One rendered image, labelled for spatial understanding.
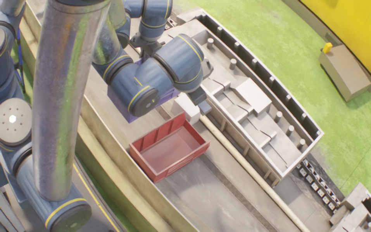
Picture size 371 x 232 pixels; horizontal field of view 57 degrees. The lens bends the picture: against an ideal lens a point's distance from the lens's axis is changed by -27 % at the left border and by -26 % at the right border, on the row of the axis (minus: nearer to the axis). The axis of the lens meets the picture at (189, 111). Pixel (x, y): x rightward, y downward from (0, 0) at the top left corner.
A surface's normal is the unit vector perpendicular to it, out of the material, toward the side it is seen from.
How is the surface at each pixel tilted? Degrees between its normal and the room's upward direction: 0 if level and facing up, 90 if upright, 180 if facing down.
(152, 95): 84
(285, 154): 10
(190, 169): 0
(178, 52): 28
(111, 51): 86
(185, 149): 0
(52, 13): 80
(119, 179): 0
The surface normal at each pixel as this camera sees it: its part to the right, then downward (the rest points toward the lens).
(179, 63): 0.36, 0.25
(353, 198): -0.31, -0.52
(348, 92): -0.86, 0.29
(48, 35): -0.48, 0.54
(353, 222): 0.07, -0.47
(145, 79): 0.04, -0.14
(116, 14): 0.56, 0.66
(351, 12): -0.74, 0.45
